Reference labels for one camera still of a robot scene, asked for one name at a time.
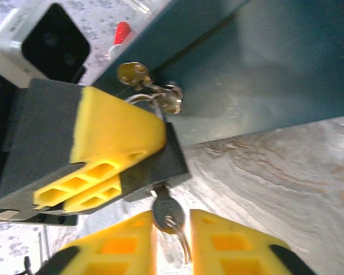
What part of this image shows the silver key ring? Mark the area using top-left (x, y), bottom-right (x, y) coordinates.
top-left (165, 216), bottom-right (193, 266)

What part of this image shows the black padlock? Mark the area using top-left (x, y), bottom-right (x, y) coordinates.
top-left (122, 93), bottom-right (190, 203)

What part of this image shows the starry night print box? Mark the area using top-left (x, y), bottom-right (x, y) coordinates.
top-left (93, 0), bottom-right (344, 147)

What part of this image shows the red stick with wooden block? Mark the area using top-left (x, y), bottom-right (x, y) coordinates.
top-left (107, 21), bottom-right (133, 60)

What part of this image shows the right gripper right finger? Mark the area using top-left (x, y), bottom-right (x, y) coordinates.
top-left (190, 208), bottom-right (319, 275)

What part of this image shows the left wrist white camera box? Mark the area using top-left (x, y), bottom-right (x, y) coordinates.
top-left (0, 2), bottom-right (92, 90)

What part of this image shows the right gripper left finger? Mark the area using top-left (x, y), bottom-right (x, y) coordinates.
top-left (36, 210), bottom-right (159, 275)

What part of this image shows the silver key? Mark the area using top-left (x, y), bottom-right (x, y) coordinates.
top-left (150, 184), bottom-right (187, 234)

